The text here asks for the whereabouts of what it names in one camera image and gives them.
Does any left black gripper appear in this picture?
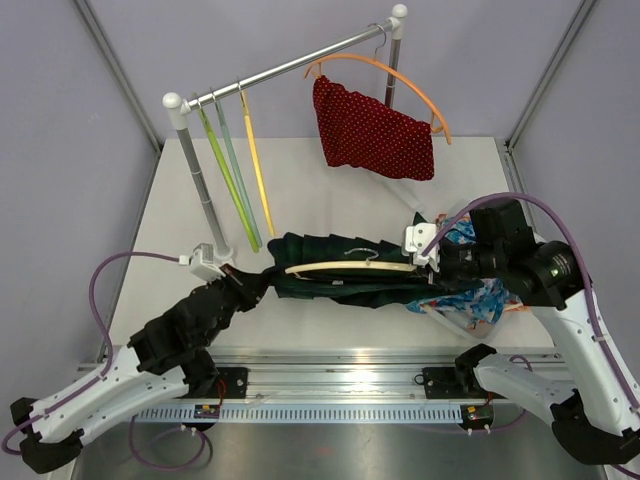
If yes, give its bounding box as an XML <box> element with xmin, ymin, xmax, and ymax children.
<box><xmin>199</xmin><ymin>263</ymin><xmax>272</xmax><ymax>347</ymax></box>

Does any blue floral skirt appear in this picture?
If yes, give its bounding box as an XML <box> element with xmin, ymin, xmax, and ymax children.
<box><xmin>404</xmin><ymin>212</ymin><xmax>523</xmax><ymax>325</ymax></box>

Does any cream white hanger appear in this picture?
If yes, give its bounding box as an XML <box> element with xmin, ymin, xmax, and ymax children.
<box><xmin>284</xmin><ymin>248</ymin><xmax>417</xmax><ymax>277</ymax></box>

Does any dark green plaid skirt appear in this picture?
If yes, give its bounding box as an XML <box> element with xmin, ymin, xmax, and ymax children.
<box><xmin>267</xmin><ymin>232</ymin><xmax>483</xmax><ymax>309</ymax></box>

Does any pale green hanger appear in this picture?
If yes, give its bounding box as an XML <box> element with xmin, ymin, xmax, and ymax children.
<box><xmin>213</xmin><ymin>96</ymin><xmax>263</xmax><ymax>252</ymax></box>

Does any lime green hanger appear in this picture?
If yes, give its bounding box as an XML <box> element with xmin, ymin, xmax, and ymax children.
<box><xmin>198</xmin><ymin>102</ymin><xmax>258</xmax><ymax>253</ymax></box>

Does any red polka dot skirt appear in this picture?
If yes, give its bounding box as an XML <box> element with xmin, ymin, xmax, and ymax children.
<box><xmin>312</xmin><ymin>75</ymin><xmax>435</xmax><ymax>181</ymax></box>

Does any yellow hanger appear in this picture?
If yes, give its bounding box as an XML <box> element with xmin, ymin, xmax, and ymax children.
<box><xmin>239</xmin><ymin>88</ymin><xmax>276</xmax><ymax>237</ymax></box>

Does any orange hanger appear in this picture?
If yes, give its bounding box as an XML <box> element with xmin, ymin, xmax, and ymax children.
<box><xmin>303</xmin><ymin>23</ymin><xmax>454</xmax><ymax>146</ymax></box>

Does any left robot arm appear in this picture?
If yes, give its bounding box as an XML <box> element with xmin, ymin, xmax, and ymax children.
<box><xmin>10</xmin><ymin>265</ymin><xmax>271</xmax><ymax>474</ymax></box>

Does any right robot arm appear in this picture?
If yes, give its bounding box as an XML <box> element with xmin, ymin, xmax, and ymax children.
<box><xmin>419</xmin><ymin>192</ymin><xmax>639</xmax><ymax>469</ymax></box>

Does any white and chrome clothes rack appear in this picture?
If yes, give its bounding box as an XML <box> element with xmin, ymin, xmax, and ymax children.
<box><xmin>162</xmin><ymin>4</ymin><xmax>408</xmax><ymax>262</ymax></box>

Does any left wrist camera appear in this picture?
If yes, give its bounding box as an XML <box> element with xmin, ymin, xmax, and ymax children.
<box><xmin>178</xmin><ymin>243</ymin><xmax>235</xmax><ymax>283</ymax></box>

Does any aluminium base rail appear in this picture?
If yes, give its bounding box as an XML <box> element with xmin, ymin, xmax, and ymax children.
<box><xmin>207</xmin><ymin>345</ymin><xmax>467</xmax><ymax>407</ymax></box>

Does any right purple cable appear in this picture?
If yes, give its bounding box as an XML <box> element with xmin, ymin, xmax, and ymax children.
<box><xmin>422</xmin><ymin>193</ymin><xmax>640</xmax><ymax>479</ymax></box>

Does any purple cable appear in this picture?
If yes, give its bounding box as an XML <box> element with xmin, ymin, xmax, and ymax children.
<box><xmin>422</xmin><ymin>193</ymin><xmax>640</xmax><ymax>479</ymax></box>
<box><xmin>0</xmin><ymin>252</ymin><xmax>214</xmax><ymax>471</ymax></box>

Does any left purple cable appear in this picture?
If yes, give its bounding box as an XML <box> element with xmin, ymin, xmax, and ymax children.
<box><xmin>0</xmin><ymin>252</ymin><xmax>214</xmax><ymax>471</ymax></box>

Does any white slotted cable duct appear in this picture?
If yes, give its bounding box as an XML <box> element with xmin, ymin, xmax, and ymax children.
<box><xmin>137</xmin><ymin>403</ymin><xmax>462</xmax><ymax>424</ymax></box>

